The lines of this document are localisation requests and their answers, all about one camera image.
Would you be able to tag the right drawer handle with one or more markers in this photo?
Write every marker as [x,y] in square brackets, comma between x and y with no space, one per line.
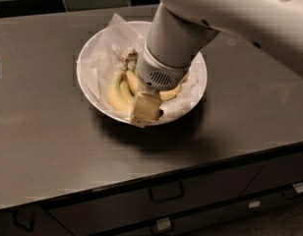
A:
[294,192]

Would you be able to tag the small white drawer label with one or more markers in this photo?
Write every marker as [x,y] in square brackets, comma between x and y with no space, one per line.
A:
[254,204]

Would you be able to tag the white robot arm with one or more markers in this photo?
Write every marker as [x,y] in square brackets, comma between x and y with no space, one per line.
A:
[181,28]

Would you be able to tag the white bowl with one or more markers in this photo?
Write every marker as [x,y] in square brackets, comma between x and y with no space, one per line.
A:
[92,49]

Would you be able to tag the yellow banana bunch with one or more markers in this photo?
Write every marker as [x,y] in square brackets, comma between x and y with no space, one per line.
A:
[123,88]

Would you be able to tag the upper middle drawer handle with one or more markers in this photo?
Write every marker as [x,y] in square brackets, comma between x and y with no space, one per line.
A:
[166,192]

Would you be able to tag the left drawer handle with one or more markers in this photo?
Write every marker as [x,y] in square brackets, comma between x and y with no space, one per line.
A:
[23,218]

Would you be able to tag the white paper liner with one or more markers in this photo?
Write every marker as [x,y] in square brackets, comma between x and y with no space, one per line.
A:
[102,56]

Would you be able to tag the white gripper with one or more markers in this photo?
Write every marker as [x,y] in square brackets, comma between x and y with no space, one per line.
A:
[156,73]

